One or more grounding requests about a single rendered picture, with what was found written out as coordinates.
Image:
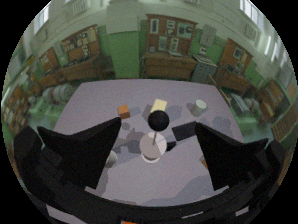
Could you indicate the white cylinder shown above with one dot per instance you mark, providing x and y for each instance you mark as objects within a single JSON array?
[{"x": 112, "y": 160}]

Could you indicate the glass french press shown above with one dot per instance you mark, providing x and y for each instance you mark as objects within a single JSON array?
[{"x": 153, "y": 145}]

